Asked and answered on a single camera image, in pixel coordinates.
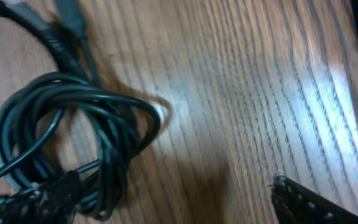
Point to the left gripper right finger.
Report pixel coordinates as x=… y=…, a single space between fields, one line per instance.
x=295 y=204

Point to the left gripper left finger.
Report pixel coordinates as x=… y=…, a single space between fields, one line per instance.
x=52 y=202

